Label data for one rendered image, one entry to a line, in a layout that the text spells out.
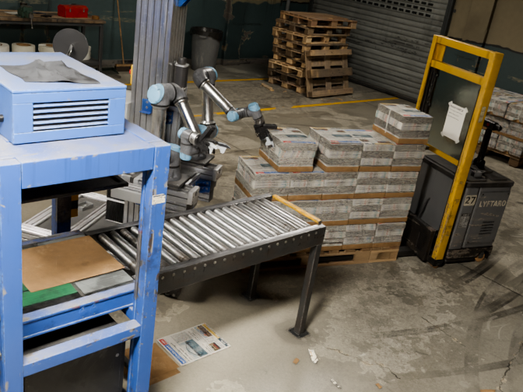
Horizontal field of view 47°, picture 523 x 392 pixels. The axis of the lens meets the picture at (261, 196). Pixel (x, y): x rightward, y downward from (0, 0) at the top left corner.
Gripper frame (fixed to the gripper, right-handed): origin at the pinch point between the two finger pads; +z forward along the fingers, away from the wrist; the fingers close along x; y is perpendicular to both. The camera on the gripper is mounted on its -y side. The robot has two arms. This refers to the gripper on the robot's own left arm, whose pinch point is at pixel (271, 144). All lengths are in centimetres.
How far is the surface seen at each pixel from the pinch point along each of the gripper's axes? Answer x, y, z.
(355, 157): 18, -53, 35
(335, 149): 18.1, -40.1, 20.3
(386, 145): 18, -80, 39
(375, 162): 18, -68, 48
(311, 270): 100, 30, 40
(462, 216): 34, -124, 130
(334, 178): 18, -32, 42
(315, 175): 18.5, -18.5, 31.4
